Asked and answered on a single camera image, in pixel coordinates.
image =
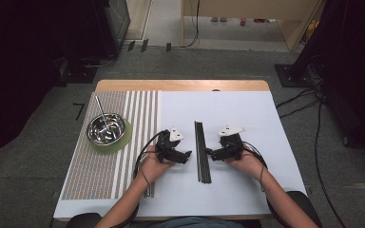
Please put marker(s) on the glass fronted cabinet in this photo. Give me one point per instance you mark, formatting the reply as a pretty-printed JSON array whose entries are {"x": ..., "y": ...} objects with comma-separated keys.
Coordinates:
[{"x": 117, "y": 22}]

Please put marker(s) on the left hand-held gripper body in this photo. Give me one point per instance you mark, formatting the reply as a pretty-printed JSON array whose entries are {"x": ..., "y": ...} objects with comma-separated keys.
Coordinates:
[{"x": 164, "y": 147}]

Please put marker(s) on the black chair armrest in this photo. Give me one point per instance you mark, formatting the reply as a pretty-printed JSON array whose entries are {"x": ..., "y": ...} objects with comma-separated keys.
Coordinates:
[
  {"x": 302, "y": 202},
  {"x": 82, "y": 220}
]

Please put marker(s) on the person's blue clothing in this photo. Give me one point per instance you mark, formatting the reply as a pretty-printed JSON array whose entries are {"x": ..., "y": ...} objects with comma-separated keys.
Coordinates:
[{"x": 196, "y": 223}]

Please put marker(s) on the person's right hand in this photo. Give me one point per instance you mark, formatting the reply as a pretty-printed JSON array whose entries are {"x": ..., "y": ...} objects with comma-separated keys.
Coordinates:
[{"x": 250, "y": 164}]

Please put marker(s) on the person's left hand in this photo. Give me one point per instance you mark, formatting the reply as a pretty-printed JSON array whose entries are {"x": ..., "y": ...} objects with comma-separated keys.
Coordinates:
[{"x": 150, "y": 167}]

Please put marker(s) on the black floor tape strip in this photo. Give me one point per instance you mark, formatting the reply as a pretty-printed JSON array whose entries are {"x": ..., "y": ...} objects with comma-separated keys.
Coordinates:
[
  {"x": 144, "y": 45},
  {"x": 130, "y": 46},
  {"x": 168, "y": 47}
]

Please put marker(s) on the silver metal stick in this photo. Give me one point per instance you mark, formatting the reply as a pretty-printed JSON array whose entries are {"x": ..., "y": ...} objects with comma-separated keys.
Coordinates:
[{"x": 100, "y": 109}]

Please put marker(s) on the striped woven placemat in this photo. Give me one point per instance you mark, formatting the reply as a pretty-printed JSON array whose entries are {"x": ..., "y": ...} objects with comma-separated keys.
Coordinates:
[{"x": 95, "y": 167}]

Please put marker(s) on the stainless steel bowl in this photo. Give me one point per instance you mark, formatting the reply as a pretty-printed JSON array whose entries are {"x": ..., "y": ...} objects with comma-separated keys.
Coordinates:
[{"x": 106, "y": 129}]

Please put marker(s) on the black floor tape corner mark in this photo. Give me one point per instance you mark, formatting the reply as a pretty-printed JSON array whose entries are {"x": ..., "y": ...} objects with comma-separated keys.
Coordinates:
[{"x": 79, "y": 109}]

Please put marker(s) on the light wooden desk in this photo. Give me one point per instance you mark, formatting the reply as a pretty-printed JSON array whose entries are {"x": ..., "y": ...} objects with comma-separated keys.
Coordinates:
[{"x": 250, "y": 8}]

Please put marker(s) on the black bar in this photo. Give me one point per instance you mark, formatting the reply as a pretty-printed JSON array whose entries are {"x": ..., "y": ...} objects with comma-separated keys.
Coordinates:
[{"x": 202, "y": 152}]

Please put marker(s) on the black curtain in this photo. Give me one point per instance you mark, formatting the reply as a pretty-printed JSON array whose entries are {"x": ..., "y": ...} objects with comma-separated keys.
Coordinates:
[
  {"x": 351, "y": 63},
  {"x": 22, "y": 63}
]

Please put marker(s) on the black stand base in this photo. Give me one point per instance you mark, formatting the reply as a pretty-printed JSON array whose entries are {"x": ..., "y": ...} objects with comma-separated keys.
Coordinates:
[
  {"x": 76, "y": 74},
  {"x": 290, "y": 76}
]

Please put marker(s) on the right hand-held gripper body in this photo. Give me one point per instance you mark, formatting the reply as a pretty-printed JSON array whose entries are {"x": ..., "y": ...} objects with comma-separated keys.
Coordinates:
[{"x": 233, "y": 147}]

